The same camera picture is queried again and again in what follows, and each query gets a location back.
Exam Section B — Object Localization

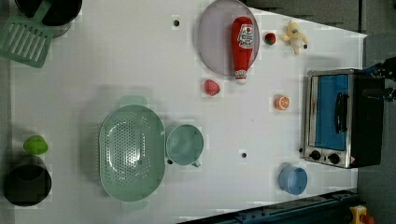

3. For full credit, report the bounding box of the green plastic mug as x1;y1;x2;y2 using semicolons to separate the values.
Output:
165;124;205;167

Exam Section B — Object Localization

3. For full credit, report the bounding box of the blue plastic cup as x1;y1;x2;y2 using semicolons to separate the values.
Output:
278;164;308;195

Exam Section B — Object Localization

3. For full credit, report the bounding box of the grey round plate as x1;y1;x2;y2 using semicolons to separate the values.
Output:
197;0;261;76

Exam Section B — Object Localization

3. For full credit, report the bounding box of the green pepper toy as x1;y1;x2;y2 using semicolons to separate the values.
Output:
23;135;49;155

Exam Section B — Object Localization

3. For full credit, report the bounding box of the black round pan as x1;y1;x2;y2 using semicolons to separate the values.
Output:
14;0;82;26

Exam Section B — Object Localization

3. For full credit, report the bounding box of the silver black toaster oven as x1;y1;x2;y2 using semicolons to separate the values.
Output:
304;69;385;169

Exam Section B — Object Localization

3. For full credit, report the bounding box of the orange slice toy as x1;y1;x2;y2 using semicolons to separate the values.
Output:
275;96;290;110

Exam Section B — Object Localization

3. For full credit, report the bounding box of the black cylindrical pot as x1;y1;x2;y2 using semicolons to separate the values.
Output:
3;155;52;206

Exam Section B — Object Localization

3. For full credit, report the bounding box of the large red strawberry toy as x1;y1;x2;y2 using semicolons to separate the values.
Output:
204;79;220;96

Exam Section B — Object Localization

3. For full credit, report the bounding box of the yellow plush banana toy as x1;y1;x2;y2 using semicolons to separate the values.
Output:
281;21;308;55

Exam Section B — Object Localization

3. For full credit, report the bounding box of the red plush ketchup bottle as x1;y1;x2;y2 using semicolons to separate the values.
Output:
231;17;254;85

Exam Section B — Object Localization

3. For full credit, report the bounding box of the green perforated colander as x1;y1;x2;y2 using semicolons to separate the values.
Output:
98;95;165;203

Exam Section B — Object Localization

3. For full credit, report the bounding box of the small red strawberry toy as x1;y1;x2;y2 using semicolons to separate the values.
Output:
264;33;276;46

